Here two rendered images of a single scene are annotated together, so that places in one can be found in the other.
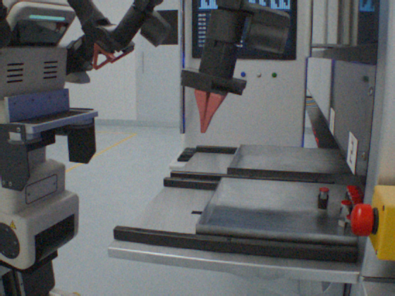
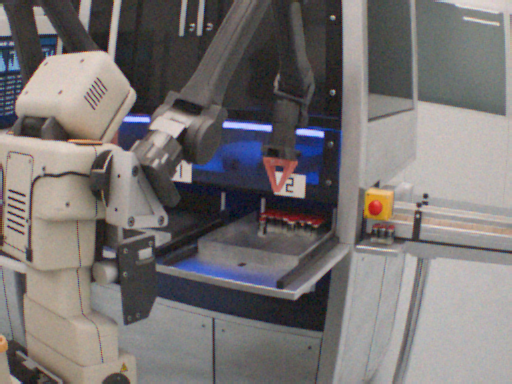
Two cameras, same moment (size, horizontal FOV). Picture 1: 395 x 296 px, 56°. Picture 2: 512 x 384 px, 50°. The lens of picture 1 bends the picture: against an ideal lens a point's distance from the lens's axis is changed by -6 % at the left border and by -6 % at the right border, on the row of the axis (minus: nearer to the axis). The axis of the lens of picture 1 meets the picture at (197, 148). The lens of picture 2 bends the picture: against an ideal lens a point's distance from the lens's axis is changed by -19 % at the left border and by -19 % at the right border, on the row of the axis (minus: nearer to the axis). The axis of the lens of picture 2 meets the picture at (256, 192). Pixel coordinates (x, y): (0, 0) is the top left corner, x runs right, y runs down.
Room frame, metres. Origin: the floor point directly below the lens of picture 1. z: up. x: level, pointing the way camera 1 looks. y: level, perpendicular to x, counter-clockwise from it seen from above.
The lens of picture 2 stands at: (0.43, 1.44, 1.37)
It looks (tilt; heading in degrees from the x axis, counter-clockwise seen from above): 12 degrees down; 281
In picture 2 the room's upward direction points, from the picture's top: 2 degrees clockwise
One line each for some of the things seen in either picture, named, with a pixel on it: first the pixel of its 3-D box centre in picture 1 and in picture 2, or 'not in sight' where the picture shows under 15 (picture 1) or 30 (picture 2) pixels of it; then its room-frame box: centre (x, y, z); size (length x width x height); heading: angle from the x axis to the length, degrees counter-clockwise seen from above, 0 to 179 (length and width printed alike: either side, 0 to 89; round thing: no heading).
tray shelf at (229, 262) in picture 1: (266, 192); (202, 243); (0.86, -0.16, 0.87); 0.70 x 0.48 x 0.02; 167
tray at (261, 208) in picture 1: (298, 211); (274, 237); (0.68, -0.19, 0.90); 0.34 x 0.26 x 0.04; 77
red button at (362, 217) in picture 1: (366, 220); (375, 207); (0.42, -0.21, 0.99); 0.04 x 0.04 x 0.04; 77
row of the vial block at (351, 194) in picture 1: (356, 211); (290, 225); (0.66, -0.30, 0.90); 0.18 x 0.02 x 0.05; 167
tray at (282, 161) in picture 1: (295, 163); (162, 218); (1.01, -0.27, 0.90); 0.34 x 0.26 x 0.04; 77
